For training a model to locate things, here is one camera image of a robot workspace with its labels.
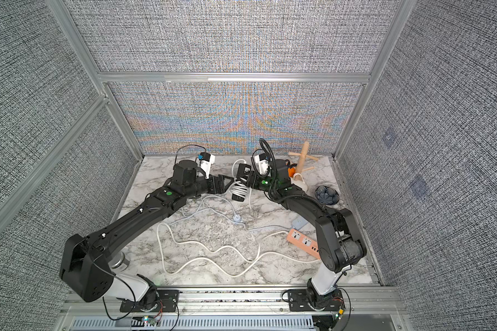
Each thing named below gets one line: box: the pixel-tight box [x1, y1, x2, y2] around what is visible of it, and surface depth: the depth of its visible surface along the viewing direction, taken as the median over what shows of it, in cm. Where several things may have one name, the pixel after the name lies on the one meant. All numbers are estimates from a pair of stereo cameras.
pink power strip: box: [286, 228, 321, 260], surface depth 87 cm
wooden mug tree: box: [288, 141, 319, 174], surface depth 89 cm
